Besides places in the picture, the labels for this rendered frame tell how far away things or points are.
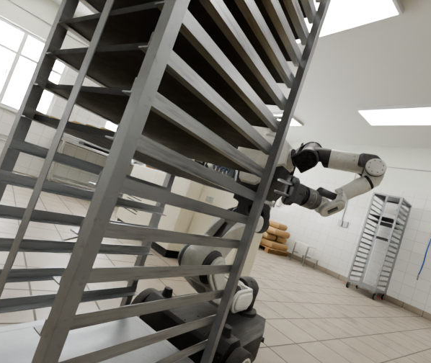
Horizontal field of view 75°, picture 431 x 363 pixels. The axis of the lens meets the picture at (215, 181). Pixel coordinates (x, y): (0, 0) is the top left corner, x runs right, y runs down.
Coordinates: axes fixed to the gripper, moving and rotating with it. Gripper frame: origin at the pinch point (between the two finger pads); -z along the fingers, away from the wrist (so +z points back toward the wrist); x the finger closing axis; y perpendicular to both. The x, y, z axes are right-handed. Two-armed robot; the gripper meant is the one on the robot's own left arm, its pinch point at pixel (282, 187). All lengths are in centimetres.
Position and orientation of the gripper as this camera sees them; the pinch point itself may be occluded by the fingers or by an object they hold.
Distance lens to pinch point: 117.0
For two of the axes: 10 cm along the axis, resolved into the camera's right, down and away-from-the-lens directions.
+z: 8.5, 3.2, 4.2
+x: 3.2, -9.4, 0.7
